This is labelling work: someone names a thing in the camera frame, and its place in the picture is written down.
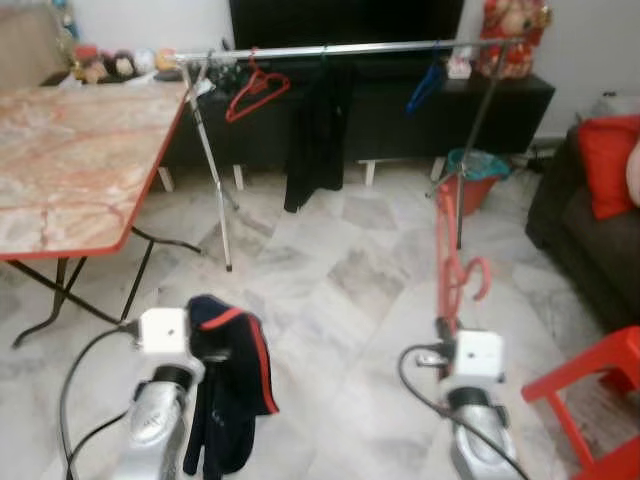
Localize red plastic hanger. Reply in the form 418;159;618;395
435;180;493;336
225;50;293;123

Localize blue plastic hanger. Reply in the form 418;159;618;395
405;45;448;116

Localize red plastic bucket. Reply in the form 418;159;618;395
440;170;506;216

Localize red plastic stool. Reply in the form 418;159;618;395
520;325;640;480

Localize dark grey fabric sofa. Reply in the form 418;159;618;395
525;125;640;331

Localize teal plastic bucket liner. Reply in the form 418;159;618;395
445;148;511;183

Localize black TV cabinet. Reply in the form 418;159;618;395
40;68;556;189

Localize marble-top folding table red edge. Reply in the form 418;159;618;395
0;82;201;351

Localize red cushion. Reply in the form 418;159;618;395
577;115;640;221

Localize black t-shirt green logo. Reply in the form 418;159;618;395
283;62;356;213

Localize white paper sheets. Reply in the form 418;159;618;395
185;75;217;97

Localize white pink tissue box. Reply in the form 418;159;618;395
447;50;473;81

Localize light grey pillow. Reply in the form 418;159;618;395
590;92;640;119

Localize orange round plush toy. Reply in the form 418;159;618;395
155;48;181;73

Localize white round plush toy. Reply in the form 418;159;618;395
133;48;157;76

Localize black plush toy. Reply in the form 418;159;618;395
105;50;136;81

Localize silver metal clothes rack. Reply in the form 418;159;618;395
172;35;536;273

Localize red laughing buddha figurine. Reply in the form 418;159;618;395
478;0;553;79

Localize red-topped brown toy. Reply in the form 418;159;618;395
70;45;106;86

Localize black flat television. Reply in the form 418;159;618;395
228;0;466;51

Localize beige upholstered chair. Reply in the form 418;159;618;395
0;5;71;86

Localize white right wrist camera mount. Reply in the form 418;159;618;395
452;330;504;381

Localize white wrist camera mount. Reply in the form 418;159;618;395
137;308;191;356
452;330;504;381

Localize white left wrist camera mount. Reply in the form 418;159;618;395
137;308;191;356

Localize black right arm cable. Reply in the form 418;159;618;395
397;343;531;480

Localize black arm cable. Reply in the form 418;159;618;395
397;343;531;480
58;320;141;480

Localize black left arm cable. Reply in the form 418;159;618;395
58;320;141;480

